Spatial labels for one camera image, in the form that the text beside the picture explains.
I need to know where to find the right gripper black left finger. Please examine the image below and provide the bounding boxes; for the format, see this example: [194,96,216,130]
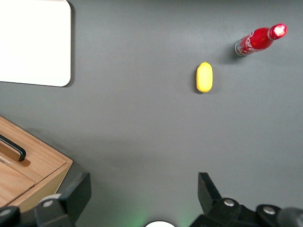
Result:
[34,172,92,227]

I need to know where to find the wooden drawer front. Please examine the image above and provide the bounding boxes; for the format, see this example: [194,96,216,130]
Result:
[0,162,36,207]
[0,115,73,183]

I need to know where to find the black metal drawer handle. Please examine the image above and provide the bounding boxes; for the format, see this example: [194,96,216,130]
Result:
[0,134,27,163]

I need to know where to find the wooden drawer cabinet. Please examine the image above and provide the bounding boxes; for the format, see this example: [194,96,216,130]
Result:
[0,115,74,209]

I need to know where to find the yellow lemon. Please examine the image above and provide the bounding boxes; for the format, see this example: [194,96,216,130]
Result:
[196,61,214,94]

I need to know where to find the white rectangular tray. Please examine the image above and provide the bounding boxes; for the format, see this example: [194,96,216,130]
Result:
[0,0,72,87]

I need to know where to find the red coke bottle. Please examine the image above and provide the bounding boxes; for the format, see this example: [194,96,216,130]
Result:
[234,23,288,58]

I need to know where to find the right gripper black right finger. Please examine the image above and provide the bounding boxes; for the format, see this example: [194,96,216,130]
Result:
[190,172,259,227]

